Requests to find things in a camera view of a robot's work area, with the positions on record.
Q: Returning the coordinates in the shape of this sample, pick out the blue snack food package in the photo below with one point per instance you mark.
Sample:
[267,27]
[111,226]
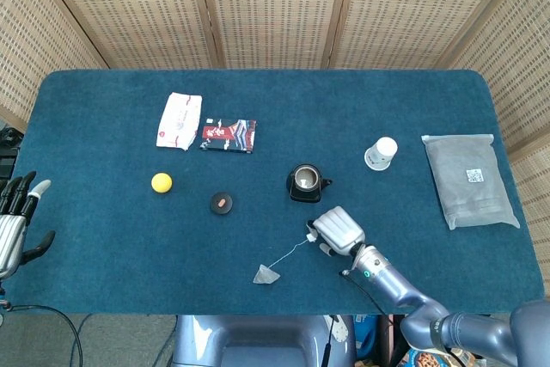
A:
[425,358]

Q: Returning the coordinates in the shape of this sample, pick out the yellow ball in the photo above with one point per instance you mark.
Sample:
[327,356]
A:
[162,182]

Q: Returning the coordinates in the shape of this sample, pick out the black equipment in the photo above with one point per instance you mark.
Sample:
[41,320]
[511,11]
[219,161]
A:
[8,148]

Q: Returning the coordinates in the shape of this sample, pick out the blue felt table cover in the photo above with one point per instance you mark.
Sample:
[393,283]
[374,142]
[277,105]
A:
[129,255]

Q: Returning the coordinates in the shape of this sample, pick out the black teapot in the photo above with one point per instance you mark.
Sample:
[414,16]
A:
[301,195]

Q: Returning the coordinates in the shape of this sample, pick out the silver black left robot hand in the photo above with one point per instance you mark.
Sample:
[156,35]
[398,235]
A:
[10,229]

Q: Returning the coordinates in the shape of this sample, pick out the black teapot lid orange knob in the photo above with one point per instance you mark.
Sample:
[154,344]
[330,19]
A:
[217,208]

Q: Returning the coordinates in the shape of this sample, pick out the white tissue pack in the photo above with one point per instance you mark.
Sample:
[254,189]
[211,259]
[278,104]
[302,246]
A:
[178,122]

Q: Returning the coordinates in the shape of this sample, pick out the grey zip bag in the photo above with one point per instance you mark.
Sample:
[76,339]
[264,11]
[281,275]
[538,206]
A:
[464,195]

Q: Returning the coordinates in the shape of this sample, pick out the grey-blue robot torso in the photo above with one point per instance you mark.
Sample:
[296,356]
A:
[258,341]

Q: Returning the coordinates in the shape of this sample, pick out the dark box with red print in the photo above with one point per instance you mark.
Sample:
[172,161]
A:
[227,135]

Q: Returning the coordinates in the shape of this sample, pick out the white paper cup floral print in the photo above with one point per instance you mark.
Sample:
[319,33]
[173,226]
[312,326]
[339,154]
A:
[380,152]

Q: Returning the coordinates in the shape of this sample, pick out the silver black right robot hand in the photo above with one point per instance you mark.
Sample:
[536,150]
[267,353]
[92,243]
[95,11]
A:
[339,229]

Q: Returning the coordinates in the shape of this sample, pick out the woven rattan folding screen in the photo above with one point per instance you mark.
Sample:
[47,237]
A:
[275,6]

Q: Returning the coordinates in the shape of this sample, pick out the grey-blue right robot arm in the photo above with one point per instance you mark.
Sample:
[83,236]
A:
[399,289]

